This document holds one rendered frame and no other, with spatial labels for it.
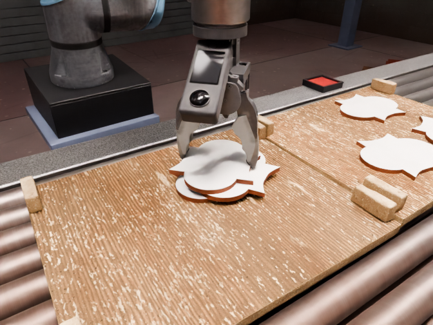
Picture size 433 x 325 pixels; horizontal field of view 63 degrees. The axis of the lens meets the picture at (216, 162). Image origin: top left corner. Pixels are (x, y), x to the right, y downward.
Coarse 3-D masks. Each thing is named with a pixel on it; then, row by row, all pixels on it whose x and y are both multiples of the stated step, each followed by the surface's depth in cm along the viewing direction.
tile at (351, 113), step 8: (360, 96) 82; (336, 104) 80; (344, 104) 78; (352, 104) 78; (360, 104) 78; (368, 104) 78; (376, 104) 78; (384, 104) 78; (392, 104) 78; (344, 112) 74; (352, 112) 74; (360, 112) 74; (368, 112) 74; (376, 112) 74; (384, 112) 74; (392, 112) 74; (400, 112) 74; (360, 120) 73; (368, 120) 73; (376, 120) 72; (384, 120) 71
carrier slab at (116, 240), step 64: (64, 192) 52; (128, 192) 52; (320, 192) 52; (64, 256) 41; (128, 256) 41; (192, 256) 41; (256, 256) 41; (320, 256) 41; (64, 320) 34; (128, 320) 34; (192, 320) 34
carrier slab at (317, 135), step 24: (336, 96) 84; (384, 96) 84; (288, 120) 73; (312, 120) 73; (336, 120) 73; (408, 120) 73; (288, 144) 64; (312, 144) 64; (336, 144) 64; (432, 144) 64; (336, 168) 57; (360, 168) 57; (408, 192) 52; (432, 192) 52; (408, 216) 47
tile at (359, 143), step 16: (368, 144) 62; (384, 144) 62; (400, 144) 62; (416, 144) 62; (368, 160) 58; (384, 160) 58; (400, 160) 58; (416, 160) 58; (432, 160) 58; (416, 176) 54
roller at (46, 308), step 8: (40, 304) 38; (48, 304) 37; (24, 312) 37; (32, 312) 37; (40, 312) 37; (48, 312) 37; (8, 320) 36; (16, 320) 36; (24, 320) 36; (32, 320) 36; (40, 320) 36; (48, 320) 36; (56, 320) 37
